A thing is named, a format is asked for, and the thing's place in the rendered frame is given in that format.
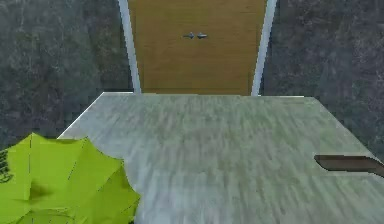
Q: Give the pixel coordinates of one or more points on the lime green open umbrella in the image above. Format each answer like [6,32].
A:
[63,180]

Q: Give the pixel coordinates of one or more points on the dark brown flat slab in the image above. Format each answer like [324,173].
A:
[350,163]

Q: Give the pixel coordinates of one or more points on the brown wooden room door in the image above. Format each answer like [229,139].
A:
[196,63]

